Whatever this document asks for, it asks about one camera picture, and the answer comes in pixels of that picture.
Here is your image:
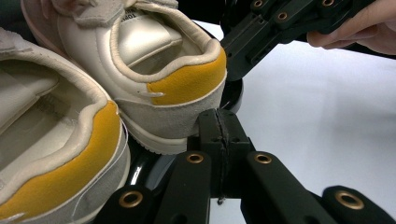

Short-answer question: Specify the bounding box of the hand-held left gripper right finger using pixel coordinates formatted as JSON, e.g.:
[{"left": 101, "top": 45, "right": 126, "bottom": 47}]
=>
[{"left": 220, "top": 107, "right": 256, "bottom": 200}]

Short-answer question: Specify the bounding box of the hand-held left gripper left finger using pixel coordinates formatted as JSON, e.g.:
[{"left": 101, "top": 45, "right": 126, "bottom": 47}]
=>
[{"left": 187, "top": 107, "right": 226, "bottom": 200}]

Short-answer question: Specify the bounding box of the beige shoe with yellow heel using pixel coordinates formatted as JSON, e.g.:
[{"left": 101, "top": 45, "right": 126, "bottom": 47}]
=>
[
  {"left": 20, "top": 0, "right": 228, "bottom": 156},
  {"left": 0, "top": 27, "right": 132, "bottom": 224}
]

